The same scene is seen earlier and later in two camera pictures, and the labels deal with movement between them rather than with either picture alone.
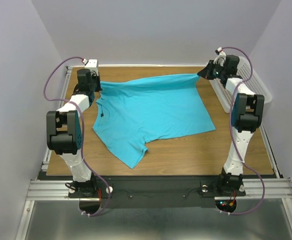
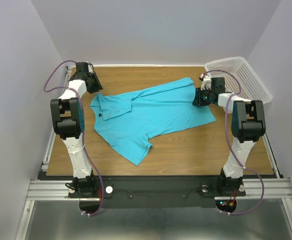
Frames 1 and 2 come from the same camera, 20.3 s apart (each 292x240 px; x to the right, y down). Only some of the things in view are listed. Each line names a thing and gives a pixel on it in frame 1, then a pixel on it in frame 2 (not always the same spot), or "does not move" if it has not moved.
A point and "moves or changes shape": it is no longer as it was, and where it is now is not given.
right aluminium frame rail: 275,169 does not move
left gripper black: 96,85 does not move
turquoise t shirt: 132,111 moves or changes shape
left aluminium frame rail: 67,75 does not move
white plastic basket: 245,74 does not move
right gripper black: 208,72 → 198,97
